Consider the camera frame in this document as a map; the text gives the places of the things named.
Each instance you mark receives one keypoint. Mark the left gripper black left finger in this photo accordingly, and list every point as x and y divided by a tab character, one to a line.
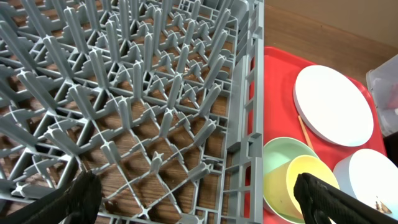
81	200

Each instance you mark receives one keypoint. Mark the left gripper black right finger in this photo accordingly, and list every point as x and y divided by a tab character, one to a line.
322	203

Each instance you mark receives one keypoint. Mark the yellow plastic cup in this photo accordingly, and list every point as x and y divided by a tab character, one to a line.
278	189

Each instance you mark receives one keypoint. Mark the light blue bowl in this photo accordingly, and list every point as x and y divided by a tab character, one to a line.
371	178

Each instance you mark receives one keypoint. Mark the mint green bowl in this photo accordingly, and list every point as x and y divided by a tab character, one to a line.
275	153

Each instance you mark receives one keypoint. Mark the grey plastic dishwasher rack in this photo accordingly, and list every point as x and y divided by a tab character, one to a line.
161	100

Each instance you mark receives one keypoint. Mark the clear plastic waste bin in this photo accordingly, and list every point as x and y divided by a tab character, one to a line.
382	84

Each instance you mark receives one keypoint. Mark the wooden chopstick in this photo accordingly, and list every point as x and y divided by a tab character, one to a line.
305	133

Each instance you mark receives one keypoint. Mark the red plastic tray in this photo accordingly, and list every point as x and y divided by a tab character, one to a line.
281	116

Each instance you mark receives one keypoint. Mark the light blue plate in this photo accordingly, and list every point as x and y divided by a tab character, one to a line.
332	106

